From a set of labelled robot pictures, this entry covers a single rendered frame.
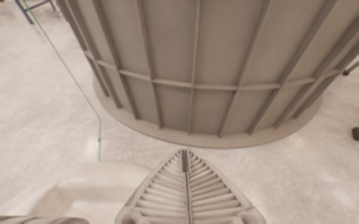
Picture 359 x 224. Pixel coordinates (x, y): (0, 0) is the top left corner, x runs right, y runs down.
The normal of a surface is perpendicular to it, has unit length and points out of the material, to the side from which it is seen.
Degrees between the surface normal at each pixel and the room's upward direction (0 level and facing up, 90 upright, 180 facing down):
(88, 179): 1
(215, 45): 90
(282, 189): 0
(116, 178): 1
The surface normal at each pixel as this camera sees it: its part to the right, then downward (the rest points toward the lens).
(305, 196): 0.00, -0.69
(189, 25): -0.20, 0.72
